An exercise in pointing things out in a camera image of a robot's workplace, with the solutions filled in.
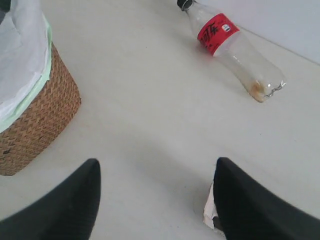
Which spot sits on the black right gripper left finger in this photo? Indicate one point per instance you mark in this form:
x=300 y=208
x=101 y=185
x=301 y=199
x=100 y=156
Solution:
x=68 y=212

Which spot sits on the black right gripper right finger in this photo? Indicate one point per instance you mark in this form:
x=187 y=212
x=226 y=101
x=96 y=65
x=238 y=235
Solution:
x=246 y=210

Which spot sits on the grey paper pulp tray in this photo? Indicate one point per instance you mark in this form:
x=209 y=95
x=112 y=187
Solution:
x=210 y=215

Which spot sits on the red label cola bottle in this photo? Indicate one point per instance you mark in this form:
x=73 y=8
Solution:
x=225 y=42

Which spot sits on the woven wicker basket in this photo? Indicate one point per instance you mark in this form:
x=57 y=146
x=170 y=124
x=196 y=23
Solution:
x=40 y=124

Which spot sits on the white plastic bin liner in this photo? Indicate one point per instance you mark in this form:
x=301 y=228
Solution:
x=25 y=56

